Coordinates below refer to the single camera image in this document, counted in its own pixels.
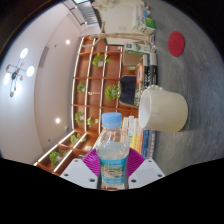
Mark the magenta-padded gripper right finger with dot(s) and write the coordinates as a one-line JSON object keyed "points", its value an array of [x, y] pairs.
{"points": [[146, 171]]}

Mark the branched ceiling lamp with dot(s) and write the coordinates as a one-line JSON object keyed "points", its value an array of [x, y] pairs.
{"points": [[15, 75]]}

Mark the tall green white carton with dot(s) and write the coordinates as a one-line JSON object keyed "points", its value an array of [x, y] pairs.
{"points": [[136, 48]]}

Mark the wooden bookshelf unit with plants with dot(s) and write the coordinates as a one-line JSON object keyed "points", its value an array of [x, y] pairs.
{"points": [[96, 90]]}

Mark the ceiling air vent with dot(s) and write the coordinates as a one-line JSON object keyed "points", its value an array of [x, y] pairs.
{"points": [[43, 57]]}

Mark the wooden artist mannequin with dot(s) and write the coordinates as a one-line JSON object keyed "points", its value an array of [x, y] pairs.
{"points": [[126, 35]]}

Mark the clear blue-capped water bottle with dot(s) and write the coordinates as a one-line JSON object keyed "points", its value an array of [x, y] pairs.
{"points": [[112, 160]]}

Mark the tan chair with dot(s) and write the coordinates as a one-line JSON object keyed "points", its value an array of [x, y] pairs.
{"points": [[131, 59]]}

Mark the cream ceramic mug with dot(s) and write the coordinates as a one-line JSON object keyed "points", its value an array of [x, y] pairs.
{"points": [[165, 111]]}

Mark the flat round red coaster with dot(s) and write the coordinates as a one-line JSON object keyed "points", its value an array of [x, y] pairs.
{"points": [[176, 44]]}

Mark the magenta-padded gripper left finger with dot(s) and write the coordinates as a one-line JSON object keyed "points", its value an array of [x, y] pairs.
{"points": [[78, 171]]}

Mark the chair with dark jacket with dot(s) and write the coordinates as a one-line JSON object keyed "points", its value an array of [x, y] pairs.
{"points": [[128, 88]]}

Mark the stack of white packs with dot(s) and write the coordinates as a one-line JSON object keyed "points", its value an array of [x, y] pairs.
{"points": [[139, 16]]}

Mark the recessed ceiling spotlight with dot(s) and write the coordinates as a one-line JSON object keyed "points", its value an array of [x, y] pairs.
{"points": [[57, 120], [67, 41]]}

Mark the grey curtain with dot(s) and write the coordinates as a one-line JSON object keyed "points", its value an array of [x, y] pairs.
{"points": [[88, 13]]}

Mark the black track light rail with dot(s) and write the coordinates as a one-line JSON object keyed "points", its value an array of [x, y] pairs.
{"points": [[72, 12]]}

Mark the small green white box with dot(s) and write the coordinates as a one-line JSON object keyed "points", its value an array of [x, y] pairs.
{"points": [[150, 25]]}

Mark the white vase with flowers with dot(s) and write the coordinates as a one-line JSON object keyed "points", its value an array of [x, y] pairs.
{"points": [[103, 4]]}

